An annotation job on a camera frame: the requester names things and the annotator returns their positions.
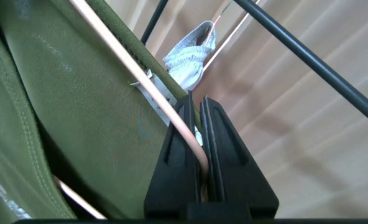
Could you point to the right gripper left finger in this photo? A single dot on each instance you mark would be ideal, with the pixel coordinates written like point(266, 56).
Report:
point(174, 180)

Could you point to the beige curtain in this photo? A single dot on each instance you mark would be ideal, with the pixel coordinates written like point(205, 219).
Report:
point(296, 109)

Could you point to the green printed garment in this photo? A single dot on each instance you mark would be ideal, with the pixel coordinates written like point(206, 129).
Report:
point(78, 109)

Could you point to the pale grey shorts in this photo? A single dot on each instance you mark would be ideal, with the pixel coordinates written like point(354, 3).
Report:
point(187, 62)

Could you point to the black clothes rack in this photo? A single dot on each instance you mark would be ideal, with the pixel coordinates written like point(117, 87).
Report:
point(311, 59)

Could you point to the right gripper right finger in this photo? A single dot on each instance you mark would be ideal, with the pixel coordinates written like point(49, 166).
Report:
point(240, 180)

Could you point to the pink clothes hanger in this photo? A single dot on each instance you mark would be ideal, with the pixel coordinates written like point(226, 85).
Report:
point(140, 77)
point(213, 25)

